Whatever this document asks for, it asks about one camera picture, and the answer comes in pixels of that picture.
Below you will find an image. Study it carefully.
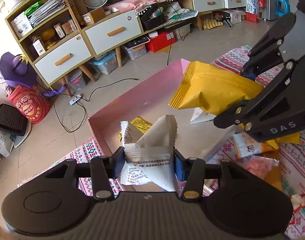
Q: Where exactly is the white snack packet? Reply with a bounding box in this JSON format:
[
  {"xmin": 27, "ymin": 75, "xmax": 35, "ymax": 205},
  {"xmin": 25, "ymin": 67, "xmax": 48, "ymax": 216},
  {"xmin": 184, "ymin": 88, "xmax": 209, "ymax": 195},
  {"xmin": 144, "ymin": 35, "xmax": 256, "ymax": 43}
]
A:
[{"xmin": 119, "ymin": 115, "xmax": 178, "ymax": 191}]

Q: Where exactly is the large yellow snack bag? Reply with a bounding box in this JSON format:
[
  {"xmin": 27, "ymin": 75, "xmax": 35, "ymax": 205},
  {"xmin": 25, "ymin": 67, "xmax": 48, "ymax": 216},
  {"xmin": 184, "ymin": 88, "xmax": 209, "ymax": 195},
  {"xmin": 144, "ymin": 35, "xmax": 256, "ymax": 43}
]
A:
[{"xmin": 168, "ymin": 60, "xmax": 301, "ymax": 145}]

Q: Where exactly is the pink cardboard box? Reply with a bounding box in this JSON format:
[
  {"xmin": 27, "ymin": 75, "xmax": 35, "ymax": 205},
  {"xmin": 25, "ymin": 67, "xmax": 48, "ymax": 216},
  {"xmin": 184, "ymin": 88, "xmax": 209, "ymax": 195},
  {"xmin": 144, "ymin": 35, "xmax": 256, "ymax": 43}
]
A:
[{"xmin": 88, "ymin": 59, "xmax": 225, "ymax": 157}]

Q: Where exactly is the patterned woven rug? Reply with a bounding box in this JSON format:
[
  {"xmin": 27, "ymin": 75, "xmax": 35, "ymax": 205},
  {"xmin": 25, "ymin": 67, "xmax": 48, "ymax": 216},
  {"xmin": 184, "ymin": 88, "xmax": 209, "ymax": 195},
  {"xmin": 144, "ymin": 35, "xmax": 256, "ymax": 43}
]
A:
[{"xmin": 17, "ymin": 45, "xmax": 305, "ymax": 240}]

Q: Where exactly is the pink snack packet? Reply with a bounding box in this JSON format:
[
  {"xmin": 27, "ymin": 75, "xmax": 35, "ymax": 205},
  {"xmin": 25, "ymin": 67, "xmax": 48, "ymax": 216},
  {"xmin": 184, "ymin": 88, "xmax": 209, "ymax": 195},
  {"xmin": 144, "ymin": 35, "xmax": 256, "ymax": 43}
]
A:
[{"xmin": 244, "ymin": 155, "xmax": 280, "ymax": 180}]

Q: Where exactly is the red round snack tub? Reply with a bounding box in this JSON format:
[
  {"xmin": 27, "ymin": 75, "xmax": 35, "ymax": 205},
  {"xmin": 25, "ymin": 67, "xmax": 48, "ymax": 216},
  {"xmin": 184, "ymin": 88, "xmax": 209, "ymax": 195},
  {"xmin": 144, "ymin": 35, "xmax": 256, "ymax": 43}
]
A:
[{"xmin": 7, "ymin": 85, "xmax": 51, "ymax": 124}]

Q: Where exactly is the red box under cabinet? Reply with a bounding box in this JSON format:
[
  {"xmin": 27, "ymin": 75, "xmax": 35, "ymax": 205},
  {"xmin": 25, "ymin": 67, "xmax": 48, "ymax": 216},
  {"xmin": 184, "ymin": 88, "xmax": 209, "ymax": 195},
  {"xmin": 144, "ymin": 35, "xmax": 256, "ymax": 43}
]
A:
[{"xmin": 146, "ymin": 31, "xmax": 176, "ymax": 53}]

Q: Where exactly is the black perforated tray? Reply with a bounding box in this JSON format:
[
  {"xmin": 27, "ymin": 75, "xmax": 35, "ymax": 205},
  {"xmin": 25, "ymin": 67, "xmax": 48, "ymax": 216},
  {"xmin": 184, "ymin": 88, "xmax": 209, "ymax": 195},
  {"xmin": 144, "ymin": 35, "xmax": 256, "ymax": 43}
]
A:
[{"xmin": 0, "ymin": 103, "xmax": 28, "ymax": 136}]

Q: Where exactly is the purple hat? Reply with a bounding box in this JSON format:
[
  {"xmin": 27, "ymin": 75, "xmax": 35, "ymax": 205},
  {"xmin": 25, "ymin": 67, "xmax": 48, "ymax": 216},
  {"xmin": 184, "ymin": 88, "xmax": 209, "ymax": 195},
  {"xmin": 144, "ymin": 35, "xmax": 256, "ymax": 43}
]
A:
[{"xmin": 0, "ymin": 52, "xmax": 37, "ymax": 88}]

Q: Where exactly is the long low tv cabinet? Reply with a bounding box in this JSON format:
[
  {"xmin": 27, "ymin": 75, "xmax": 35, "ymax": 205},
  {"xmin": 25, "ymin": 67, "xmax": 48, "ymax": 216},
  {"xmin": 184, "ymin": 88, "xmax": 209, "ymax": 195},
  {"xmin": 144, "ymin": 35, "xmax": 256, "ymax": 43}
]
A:
[{"xmin": 95, "ymin": 0, "xmax": 246, "ymax": 55}]

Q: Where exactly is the wooden white drawer cabinet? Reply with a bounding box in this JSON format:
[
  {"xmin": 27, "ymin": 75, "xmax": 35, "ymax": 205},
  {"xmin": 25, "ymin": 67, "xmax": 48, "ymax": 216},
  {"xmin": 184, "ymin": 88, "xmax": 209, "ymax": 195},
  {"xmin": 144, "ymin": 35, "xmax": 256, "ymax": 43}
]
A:
[{"xmin": 5, "ymin": 0, "xmax": 143, "ymax": 87}]

